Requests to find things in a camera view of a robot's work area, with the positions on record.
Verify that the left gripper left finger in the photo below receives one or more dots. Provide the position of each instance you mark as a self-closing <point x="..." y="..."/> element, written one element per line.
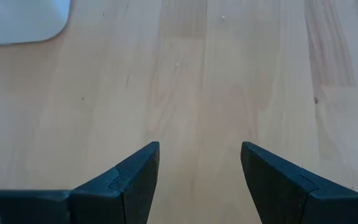
<point x="104" y="202"/>

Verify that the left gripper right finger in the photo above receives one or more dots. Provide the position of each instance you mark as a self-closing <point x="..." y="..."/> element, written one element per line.
<point x="291" y="199"/>

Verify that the white plastic bin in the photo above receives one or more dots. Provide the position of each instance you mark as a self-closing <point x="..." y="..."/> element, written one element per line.
<point x="17" y="18"/>

